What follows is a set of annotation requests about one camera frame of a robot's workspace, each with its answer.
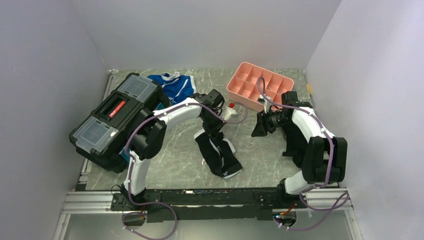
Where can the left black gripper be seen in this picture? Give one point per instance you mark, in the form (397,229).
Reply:
(214,131)

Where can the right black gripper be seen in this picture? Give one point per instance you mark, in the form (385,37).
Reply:
(263,126)

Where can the black white underwear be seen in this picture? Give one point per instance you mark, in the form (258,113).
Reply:
(219,154)

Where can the pink divided organizer tray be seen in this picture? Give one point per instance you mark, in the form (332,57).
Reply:
(249,79)

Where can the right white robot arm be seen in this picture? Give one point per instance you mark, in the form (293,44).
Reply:
(320,155)

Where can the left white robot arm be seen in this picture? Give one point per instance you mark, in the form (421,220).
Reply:
(146,141)

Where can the blue white underwear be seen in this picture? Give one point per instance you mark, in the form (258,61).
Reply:
(176,86)

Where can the black cloth at right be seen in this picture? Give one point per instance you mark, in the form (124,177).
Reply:
(296,144)

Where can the black plastic toolbox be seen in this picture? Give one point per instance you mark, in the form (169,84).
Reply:
(101,137)

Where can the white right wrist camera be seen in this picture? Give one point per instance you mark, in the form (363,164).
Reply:
(267,105)

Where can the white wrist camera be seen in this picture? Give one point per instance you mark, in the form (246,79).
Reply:
(228,111)
(267,105)

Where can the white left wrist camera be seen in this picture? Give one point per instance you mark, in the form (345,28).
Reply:
(228,111)

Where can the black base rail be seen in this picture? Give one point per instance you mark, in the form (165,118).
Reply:
(161,205)

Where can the aluminium frame rail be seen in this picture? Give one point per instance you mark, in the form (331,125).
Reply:
(86,203)

